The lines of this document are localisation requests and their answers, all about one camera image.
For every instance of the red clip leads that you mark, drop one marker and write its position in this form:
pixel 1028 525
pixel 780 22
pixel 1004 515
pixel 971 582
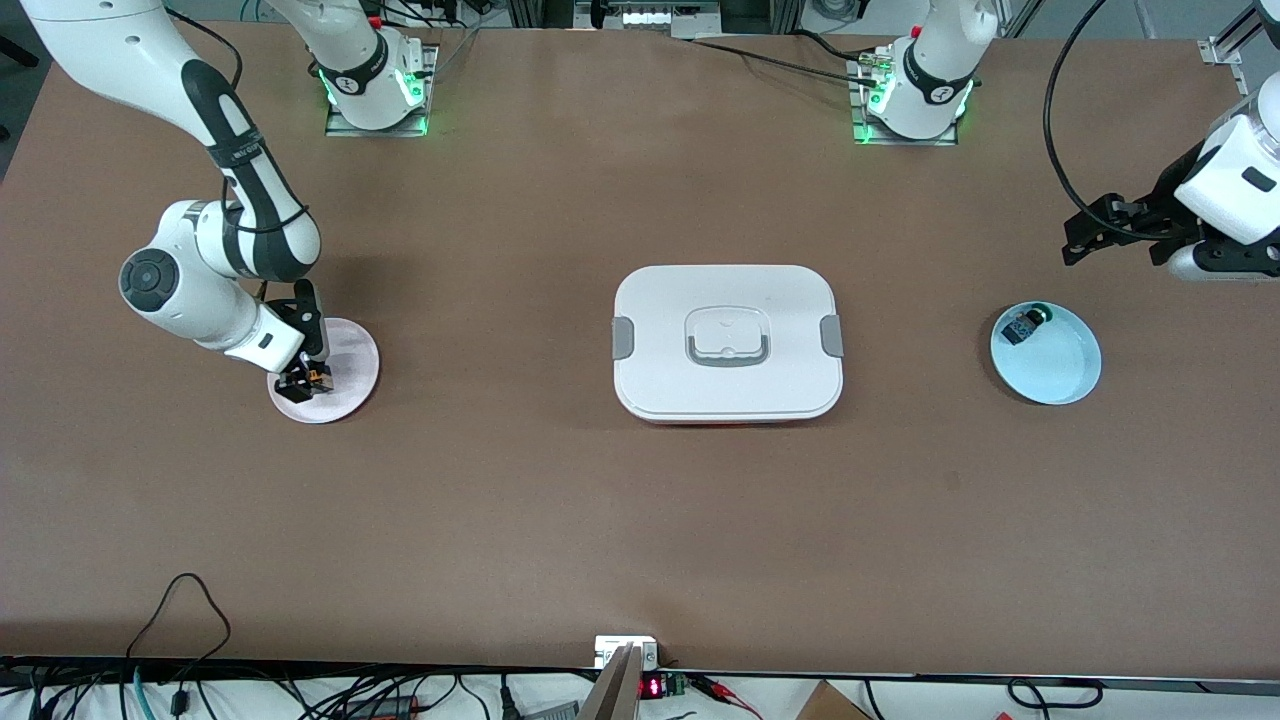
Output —
pixel 725 692

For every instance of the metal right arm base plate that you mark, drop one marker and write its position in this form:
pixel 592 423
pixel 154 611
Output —
pixel 335 128

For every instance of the white device on frame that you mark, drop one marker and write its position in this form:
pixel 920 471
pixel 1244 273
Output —
pixel 660 17

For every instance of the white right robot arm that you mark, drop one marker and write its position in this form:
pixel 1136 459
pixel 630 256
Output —
pixel 190 290

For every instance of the small white device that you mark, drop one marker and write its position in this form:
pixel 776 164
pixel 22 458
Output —
pixel 608 650

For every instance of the brown cardboard piece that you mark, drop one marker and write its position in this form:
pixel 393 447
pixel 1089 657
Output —
pixel 830 705

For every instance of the small blue black part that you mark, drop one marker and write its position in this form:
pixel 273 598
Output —
pixel 1022 327

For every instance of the pink round plate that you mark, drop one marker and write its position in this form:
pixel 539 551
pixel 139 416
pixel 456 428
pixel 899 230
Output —
pixel 350 385

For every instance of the white lidded box grey latches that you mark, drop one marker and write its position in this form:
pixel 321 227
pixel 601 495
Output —
pixel 660 380

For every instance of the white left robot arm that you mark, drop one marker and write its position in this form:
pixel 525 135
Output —
pixel 935 70

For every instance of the red digit display module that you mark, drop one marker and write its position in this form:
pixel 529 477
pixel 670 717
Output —
pixel 652 688

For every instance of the orange and black switch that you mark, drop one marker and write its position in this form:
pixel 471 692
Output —
pixel 318 379

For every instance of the aluminium profile bracket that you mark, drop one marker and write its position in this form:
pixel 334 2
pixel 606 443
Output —
pixel 1222 45

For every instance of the grey metal bar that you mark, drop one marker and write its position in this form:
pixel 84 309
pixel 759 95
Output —
pixel 615 695

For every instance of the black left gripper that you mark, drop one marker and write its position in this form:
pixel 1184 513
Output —
pixel 1166 197

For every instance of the black power adapter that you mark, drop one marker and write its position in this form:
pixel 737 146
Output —
pixel 385 708

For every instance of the light blue round plate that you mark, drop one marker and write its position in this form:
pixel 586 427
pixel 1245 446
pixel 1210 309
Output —
pixel 1055 370

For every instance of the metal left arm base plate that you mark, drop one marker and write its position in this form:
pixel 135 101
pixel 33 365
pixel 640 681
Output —
pixel 860 138

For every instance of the green terminal block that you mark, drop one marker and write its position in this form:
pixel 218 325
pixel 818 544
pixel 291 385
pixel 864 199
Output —
pixel 677 686

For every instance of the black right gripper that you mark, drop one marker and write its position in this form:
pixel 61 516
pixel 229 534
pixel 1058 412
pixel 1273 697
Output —
pixel 300 379

